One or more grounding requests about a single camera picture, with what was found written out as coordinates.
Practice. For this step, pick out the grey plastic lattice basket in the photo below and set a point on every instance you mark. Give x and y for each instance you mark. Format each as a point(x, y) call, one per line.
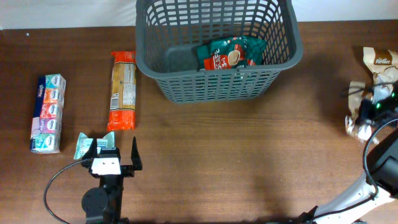
point(169, 33)

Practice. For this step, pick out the multicolour Kleenex tissue pack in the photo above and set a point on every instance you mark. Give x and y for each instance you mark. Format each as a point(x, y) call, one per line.
point(46, 128)

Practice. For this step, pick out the beige brown grain bag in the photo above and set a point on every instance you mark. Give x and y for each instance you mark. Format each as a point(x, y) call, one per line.
point(358, 91)

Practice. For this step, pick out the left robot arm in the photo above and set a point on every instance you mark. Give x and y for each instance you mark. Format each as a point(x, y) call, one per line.
point(103, 204)

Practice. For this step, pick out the beige white rice bag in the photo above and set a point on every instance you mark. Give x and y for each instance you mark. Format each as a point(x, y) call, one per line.
point(381, 63)

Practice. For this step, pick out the orange spaghetti packet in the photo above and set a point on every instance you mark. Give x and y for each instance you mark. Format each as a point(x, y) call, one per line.
point(122, 110)

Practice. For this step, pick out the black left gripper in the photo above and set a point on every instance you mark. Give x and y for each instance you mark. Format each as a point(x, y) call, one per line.
point(135, 158)

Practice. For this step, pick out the green Nescafe coffee bag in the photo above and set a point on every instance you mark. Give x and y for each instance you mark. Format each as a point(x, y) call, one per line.
point(231, 52)

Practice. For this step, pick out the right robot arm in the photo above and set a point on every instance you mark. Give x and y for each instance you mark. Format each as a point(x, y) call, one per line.
point(376, 186)

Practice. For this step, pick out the light green wet wipes pack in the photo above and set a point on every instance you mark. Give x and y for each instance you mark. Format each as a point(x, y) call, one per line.
point(84, 142)

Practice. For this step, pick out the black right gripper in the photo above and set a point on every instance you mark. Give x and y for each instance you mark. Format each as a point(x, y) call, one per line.
point(364, 114)

